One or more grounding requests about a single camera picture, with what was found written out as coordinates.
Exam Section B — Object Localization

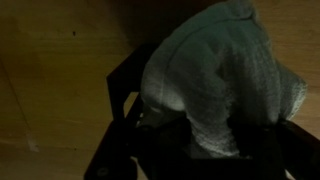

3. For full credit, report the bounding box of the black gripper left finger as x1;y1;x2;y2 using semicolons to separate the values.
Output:
159;114;198;159

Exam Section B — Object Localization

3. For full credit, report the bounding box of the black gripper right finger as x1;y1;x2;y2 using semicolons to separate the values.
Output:
229;119;279;160

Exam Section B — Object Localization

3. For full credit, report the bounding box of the black perforated box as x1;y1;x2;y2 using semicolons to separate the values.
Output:
105;42;158;125

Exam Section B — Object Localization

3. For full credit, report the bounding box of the grey-white cloth towel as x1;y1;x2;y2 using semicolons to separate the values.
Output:
139;0;308;160

